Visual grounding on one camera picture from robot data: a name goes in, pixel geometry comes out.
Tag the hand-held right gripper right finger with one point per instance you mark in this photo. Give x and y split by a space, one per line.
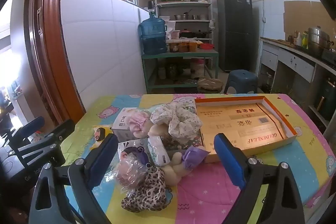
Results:
228 161

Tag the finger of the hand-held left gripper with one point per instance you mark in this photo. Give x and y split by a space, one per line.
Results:
32 125
56 136

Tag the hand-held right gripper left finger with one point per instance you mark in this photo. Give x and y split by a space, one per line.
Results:
101 161

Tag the pink item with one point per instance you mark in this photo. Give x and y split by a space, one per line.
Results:
128 174

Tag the white packet with purple print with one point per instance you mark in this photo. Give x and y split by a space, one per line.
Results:
134 151

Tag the purple scrunchie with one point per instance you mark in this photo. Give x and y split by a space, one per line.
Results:
194 157

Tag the white green mask box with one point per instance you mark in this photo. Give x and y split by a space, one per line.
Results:
121 125

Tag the orange-rimmed cardboard box tray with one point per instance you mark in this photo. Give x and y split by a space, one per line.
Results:
236 119

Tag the dark floral tissue pack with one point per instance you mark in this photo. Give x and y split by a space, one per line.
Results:
182 144

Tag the pink scrunchie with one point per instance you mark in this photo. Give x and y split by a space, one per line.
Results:
139 123

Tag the beige plush doll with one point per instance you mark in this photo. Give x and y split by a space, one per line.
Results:
157 130
174 169

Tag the leopard print scrunchie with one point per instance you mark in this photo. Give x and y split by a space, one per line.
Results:
147 192

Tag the white printed tissue packet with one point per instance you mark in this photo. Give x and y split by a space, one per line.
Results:
157 151

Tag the white floral scrunchie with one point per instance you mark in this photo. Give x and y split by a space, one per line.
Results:
181 119

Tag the woven round cushion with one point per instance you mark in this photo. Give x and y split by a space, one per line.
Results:
210 83

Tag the blue plastic stool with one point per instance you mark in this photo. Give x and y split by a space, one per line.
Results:
241 77

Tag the green leafy plant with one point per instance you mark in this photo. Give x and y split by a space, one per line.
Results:
283 88

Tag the white jar with red lid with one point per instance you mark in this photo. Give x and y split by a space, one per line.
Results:
197 67

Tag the metal door latch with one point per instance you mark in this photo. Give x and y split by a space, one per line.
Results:
39 19

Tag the dark green air fryer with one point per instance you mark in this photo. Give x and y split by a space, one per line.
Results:
326 98

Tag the red plastic basin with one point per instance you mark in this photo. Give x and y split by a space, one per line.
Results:
206 46

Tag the green metal table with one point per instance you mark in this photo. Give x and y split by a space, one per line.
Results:
181 53

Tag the grey kitchen counter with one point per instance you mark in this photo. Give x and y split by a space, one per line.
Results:
294 61

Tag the orange food jar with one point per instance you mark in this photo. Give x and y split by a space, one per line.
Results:
183 47
173 47
193 47

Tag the dark grey refrigerator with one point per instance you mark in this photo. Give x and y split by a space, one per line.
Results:
236 35

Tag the black wok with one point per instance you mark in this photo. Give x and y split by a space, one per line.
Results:
195 35

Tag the blue water jug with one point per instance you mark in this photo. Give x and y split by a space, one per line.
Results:
153 36

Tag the dark sauce bottle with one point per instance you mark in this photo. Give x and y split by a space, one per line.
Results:
290 39

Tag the white plastic bottle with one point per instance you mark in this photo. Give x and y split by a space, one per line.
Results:
299 40

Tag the green yellow bottle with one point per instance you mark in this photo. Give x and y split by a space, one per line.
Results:
305 40

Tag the black gas stove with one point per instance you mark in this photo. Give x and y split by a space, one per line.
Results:
329 57

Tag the steel steamer pot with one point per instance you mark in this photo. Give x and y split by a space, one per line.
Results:
319 40

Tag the black water pump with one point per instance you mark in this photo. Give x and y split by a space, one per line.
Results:
151 8

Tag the white shelf rack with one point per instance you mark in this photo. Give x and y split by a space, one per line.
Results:
183 5

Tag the brown wooden door frame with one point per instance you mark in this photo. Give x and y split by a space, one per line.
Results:
52 43

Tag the cardboard wall sheet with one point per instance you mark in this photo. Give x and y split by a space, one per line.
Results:
302 16

